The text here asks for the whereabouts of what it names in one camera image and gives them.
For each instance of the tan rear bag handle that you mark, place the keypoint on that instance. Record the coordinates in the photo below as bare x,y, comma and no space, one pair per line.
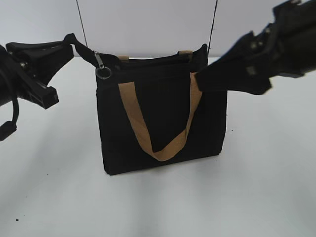
182,52

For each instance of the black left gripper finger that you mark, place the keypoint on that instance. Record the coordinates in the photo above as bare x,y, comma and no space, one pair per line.
38,93
41,60

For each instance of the black tote bag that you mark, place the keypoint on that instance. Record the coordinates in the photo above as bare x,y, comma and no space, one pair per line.
209,125

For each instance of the silver zipper pull with ring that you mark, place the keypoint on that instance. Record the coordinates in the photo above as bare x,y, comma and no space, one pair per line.
102,72

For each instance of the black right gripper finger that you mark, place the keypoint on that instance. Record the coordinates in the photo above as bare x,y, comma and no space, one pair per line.
240,69

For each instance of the tan bag handle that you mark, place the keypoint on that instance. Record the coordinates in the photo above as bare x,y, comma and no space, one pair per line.
182,52
159,113

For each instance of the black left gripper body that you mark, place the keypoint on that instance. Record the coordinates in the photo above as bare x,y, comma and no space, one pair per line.
15,83

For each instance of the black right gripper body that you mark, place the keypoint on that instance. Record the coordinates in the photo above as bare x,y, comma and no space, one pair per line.
286,47

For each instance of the tan front bag handle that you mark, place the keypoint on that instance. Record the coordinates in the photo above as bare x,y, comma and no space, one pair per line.
159,113

